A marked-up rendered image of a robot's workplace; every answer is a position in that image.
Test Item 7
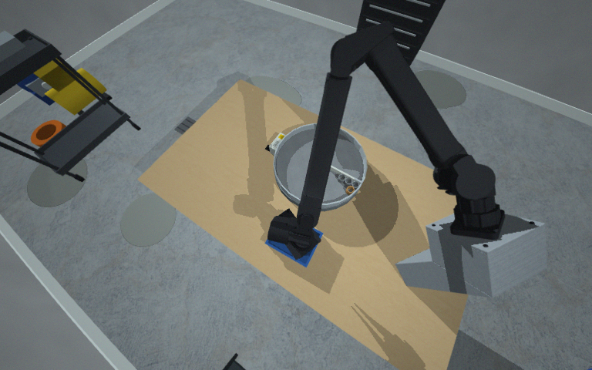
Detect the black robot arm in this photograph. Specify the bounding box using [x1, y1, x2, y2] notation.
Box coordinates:
[267, 21, 505, 250]

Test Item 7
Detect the blue crate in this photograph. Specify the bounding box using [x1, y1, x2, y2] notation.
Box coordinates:
[265, 228, 323, 267]

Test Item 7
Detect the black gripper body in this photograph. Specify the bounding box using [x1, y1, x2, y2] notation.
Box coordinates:
[285, 229, 321, 260]

